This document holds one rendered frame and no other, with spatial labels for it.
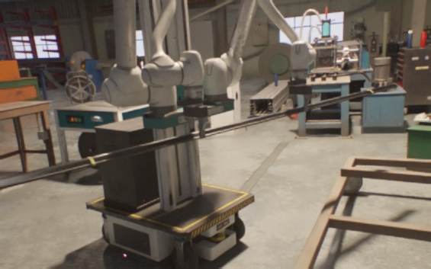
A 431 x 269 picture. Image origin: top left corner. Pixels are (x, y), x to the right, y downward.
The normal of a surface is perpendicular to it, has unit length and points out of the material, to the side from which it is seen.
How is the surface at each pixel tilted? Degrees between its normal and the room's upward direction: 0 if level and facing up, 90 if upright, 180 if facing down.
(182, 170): 90
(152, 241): 90
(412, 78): 90
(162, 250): 90
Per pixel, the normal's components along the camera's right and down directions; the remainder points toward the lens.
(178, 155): 0.78, 0.09
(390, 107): -0.29, 0.24
